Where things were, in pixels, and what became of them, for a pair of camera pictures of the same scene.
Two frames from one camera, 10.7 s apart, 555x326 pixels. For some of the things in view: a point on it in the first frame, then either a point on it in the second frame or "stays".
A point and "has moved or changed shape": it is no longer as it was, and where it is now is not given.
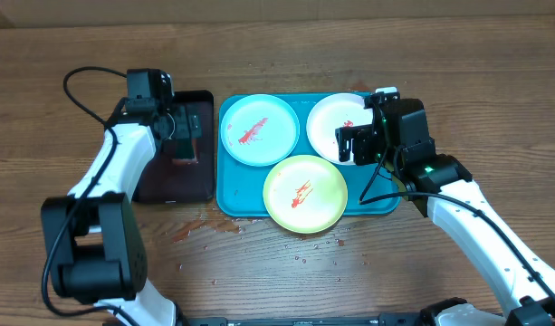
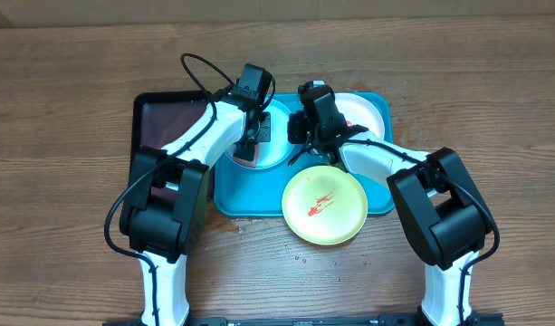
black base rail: [395, 319] stays
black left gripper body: [180, 126] → [264, 131]
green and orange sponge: [186, 151] has moved or changed shape
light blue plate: [260, 129] stays
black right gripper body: [371, 150] → [305, 127]
